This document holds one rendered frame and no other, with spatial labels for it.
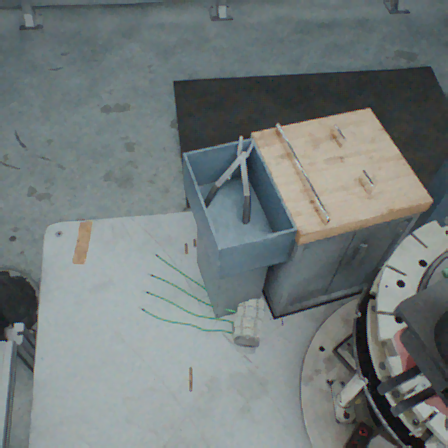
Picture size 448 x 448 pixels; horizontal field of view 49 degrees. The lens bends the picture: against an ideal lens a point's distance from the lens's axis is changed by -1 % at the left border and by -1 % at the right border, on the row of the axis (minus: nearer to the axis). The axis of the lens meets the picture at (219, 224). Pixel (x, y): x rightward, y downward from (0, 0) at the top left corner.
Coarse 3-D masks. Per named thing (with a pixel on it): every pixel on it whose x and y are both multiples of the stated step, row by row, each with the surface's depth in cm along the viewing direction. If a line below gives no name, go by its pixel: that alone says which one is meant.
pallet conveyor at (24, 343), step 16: (0, 320) 92; (0, 336) 91; (16, 336) 96; (32, 336) 102; (0, 352) 92; (16, 352) 94; (32, 352) 102; (0, 368) 90; (16, 368) 93; (32, 368) 109; (0, 384) 89; (0, 400) 88; (0, 416) 86; (0, 432) 84
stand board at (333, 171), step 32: (288, 128) 75; (320, 128) 75; (352, 128) 75; (288, 160) 71; (320, 160) 71; (352, 160) 72; (384, 160) 72; (288, 192) 68; (320, 192) 68; (352, 192) 68; (384, 192) 69; (416, 192) 69; (320, 224) 65; (352, 224) 66
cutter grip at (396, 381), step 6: (414, 366) 43; (402, 372) 43; (408, 372) 43; (414, 372) 43; (420, 372) 43; (396, 378) 43; (402, 378) 43; (408, 378) 43; (414, 378) 44; (384, 384) 42; (390, 384) 42; (396, 384) 42; (402, 384) 44; (378, 390) 43; (384, 390) 42; (390, 390) 43
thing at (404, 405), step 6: (420, 390) 42; (426, 390) 42; (432, 390) 42; (414, 396) 42; (420, 396) 42; (426, 396) 42; (402, 402) 42; (408, 402) 42; (414, 402) 42; (420, 402) 42; (390, 408) 43; (396, 408) 41; (402, 408) 41; (408, 408) 41; (396, 414) 42
